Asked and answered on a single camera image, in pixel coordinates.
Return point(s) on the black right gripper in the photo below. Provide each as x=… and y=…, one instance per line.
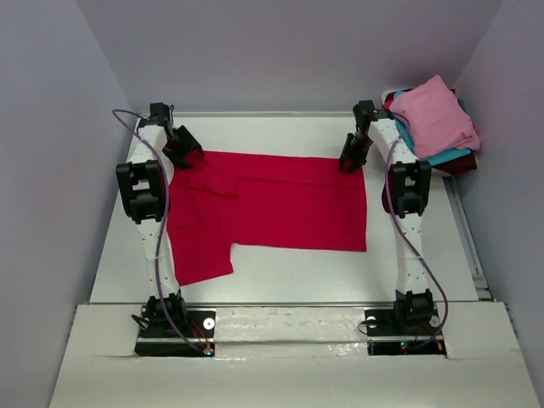
x=359, y=160

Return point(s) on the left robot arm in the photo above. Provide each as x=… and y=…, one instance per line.
x=144, y=185

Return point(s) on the red folded t shirt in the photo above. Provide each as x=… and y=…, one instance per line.
x=396, y=102

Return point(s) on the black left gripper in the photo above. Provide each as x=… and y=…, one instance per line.
x=189, y=144

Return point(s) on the dark maroon folded t shirt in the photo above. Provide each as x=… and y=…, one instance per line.
x=457, y=167

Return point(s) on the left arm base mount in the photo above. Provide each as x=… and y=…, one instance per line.
x=164, y=341

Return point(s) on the pink folded t shirt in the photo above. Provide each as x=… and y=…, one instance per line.
x=437, y=121

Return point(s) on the red t shirt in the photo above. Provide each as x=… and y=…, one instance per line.
x=396, y=102
x=226, y=199

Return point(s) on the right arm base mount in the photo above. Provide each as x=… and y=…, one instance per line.
x=385, y=337

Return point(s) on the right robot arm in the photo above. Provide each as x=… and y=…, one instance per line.
x=405, y=198

